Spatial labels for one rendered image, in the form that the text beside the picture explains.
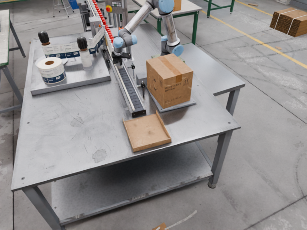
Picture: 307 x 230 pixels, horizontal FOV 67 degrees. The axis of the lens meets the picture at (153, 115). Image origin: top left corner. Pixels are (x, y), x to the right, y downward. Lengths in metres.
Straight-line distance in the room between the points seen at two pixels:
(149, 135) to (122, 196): 0.67
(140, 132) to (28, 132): 0.79
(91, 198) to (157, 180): 0.57
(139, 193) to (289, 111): 2.27
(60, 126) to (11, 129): 1.58
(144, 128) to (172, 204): 0.87
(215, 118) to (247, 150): 1.06
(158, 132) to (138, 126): 0.16
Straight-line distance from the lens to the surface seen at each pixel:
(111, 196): 2.06
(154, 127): 1.64
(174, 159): 2.22
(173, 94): 1.71
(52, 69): 2.11
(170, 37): 2.07
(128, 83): 2.00
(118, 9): 2.26
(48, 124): 1.85
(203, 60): 2.45
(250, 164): 2.63
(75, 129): 1.73
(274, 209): 2.43
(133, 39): 1.91
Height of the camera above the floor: 2.00
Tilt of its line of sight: 42 degrees down
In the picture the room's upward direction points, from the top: 1 degrees counter-clockwise
